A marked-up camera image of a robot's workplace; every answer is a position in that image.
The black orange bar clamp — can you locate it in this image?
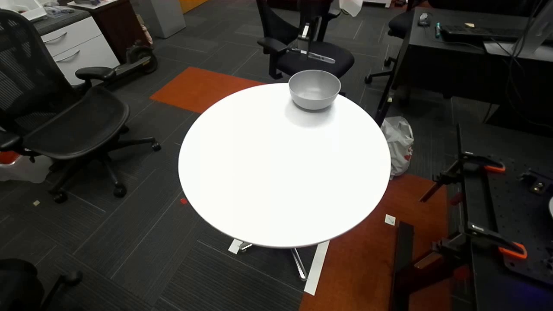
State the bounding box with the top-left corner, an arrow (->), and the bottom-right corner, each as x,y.
419,151 -> 506,203
432,222 -> 528,269

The black desk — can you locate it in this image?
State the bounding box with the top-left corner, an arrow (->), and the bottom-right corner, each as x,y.
375,6 -> 553,128

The black mesh office chair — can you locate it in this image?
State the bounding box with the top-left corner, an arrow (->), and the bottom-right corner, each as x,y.
0,9 -> 162,204

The clear plastic bag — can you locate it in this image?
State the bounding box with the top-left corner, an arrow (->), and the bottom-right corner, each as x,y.
0,151 -> 53,184

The grey pen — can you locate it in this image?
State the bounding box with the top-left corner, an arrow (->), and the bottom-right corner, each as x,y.
288,48 -> 336,64

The black kick scooter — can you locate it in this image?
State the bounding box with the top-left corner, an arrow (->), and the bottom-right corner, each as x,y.
76,41 -> 159,88

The black keyboard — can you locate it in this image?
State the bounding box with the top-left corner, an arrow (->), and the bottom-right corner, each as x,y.
440,25 -> 527,43

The long white tape strip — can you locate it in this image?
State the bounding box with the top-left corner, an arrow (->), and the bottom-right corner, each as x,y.
304,241 -> 330,297

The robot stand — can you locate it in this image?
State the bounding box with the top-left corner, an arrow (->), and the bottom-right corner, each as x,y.
390,125 -> 553,311

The white plastic bag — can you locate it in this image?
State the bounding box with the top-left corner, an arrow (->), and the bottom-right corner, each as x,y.
380,116 -> 415,178

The monitor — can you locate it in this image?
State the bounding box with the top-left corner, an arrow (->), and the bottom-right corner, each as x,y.
483,0 -> 553,63

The black bracket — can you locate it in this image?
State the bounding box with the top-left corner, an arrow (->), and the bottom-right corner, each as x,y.
520,170 -> 548,195

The grey bowl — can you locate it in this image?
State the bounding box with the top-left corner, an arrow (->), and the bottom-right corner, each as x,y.
288,70 -> 341,111

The black padded office chair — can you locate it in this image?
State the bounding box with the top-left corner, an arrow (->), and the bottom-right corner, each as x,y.
256,0 -> 356,81

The grey bin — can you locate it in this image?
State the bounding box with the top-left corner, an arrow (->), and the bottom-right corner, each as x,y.
137,0 -> 187,39

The brown wooden desk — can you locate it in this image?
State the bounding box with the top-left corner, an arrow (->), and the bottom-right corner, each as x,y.
68,0 -> 149,63

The white drawer cabinet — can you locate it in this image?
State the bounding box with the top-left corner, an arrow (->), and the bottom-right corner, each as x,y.
34,9 -> 120,86

